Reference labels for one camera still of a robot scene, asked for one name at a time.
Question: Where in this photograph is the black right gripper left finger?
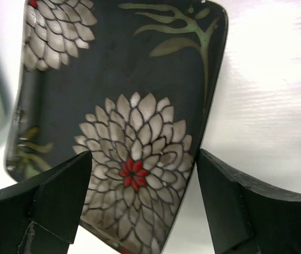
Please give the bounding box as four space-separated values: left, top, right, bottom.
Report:
0 151 92 254

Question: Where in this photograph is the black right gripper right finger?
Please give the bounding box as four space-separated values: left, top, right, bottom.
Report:
197 150 301 254

